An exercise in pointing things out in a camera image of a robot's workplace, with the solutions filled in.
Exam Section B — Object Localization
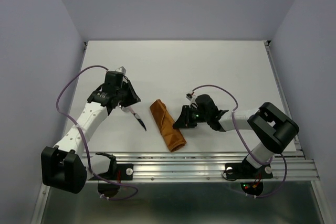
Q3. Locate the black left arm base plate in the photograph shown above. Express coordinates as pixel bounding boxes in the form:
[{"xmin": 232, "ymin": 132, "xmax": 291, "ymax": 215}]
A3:
[{"xmin": 91, "ymin": 152, "xmax": 134, "ymax": 182}]

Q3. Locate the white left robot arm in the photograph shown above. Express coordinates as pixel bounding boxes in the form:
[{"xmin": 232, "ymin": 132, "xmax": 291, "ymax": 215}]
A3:
[{"xmin": 41, "ymin": 67, "xmax": 141, "ymax": 200}]

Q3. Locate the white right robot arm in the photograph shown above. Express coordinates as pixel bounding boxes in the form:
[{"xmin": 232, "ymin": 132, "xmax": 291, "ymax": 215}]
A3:
[{"xmin": 173, "ymin": 94, "xmax": 299, "ymax": 177}]

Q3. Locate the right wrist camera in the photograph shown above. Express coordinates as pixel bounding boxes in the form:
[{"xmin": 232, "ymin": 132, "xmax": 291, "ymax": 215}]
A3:
[{"xmin": 186, "ymin": 91, "xmax": 197, "ymax": 104}]

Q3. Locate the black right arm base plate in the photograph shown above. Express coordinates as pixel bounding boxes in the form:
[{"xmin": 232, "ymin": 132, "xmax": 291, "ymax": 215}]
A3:
[{"xmin": 222, "ymin": 162, "xmax": 273, "ymax": 181}]

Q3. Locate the orange brown cloth napkin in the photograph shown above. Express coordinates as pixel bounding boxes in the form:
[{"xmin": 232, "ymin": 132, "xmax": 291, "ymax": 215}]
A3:
[{"xmin": 150, "ymin": 99, "xmax": 186, "ymax": 153}]

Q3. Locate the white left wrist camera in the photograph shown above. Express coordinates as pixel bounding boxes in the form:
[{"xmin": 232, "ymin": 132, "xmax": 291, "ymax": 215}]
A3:
[{"xmin": 115, "ymin": 66, "xmax": 127, "ymax": 74}]

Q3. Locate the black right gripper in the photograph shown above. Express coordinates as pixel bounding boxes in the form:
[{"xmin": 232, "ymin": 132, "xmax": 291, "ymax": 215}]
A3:
[{"xmin": 171, "ymin": 104, "xmax": 209, "ymax": 128}]

